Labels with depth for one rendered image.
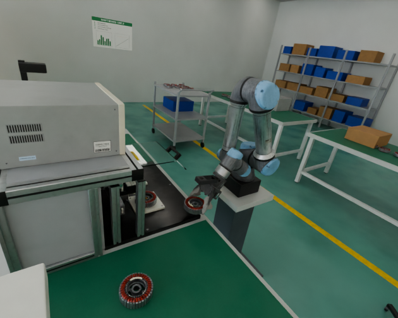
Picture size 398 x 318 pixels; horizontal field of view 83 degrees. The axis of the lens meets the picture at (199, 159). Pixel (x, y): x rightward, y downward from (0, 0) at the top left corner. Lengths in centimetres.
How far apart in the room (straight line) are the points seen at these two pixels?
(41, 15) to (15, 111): 543
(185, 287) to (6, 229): 60
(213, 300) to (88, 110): 79
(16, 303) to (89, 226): 56
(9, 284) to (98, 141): 58
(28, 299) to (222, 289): 69
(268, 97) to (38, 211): 95
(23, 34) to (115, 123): 542
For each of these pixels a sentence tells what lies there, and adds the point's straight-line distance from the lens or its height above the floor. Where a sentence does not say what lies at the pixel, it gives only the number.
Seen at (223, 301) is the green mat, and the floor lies 75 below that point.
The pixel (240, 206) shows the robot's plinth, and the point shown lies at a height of 75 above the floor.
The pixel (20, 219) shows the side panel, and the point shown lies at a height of 100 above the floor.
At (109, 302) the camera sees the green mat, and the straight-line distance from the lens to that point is 93.
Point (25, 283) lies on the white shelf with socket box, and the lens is 44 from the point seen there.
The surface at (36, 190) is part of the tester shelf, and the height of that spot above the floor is 110.
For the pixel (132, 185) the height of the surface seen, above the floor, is 92.
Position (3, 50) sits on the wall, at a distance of 628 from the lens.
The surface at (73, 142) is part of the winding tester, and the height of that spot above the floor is 118.
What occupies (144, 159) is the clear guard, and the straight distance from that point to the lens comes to 104.
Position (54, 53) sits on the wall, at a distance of 626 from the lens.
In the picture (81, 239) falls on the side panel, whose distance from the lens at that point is 98.
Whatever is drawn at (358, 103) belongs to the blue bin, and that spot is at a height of 86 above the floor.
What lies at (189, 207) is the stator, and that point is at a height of 84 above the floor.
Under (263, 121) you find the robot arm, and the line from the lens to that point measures 113.
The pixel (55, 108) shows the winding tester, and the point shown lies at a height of 131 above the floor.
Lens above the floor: 153
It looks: 26 degrees down
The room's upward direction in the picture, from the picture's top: 8 degrees clockwise
